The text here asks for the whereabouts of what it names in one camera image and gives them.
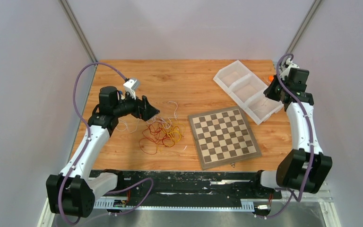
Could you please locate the slotted cable duct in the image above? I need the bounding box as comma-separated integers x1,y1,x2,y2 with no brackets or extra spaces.
94,197,255,212

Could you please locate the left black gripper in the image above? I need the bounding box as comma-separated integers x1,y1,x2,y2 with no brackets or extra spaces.
113,89,160,121

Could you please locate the yellow thin cable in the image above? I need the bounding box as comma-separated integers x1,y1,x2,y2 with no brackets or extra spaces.
158,122,186,153

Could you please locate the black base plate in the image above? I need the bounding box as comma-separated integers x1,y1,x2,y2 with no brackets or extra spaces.
104,171,282,206

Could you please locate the red thin cable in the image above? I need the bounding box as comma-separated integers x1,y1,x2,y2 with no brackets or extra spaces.
138,120,182,156

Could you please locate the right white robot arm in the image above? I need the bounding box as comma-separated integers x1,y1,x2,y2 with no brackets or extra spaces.
251,66,333,198

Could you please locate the white thin cable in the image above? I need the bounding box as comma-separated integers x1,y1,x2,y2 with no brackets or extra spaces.
115,101,185,134

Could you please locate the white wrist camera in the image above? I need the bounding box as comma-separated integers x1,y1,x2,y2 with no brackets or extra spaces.
277,57,300,80
123,78,140,100

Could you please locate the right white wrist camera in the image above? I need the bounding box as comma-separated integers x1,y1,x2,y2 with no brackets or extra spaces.
277,57,300,80

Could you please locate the white three-compartment tray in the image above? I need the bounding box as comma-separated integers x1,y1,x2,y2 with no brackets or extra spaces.
213,60,284,125

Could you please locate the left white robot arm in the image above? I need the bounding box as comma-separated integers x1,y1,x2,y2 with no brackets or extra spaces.
46,86,160,218

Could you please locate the wooden chessboard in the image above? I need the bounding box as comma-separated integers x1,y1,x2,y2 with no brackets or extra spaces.
188,106,262,170

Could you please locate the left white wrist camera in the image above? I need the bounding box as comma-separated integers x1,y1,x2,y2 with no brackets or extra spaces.
123,78,140,100

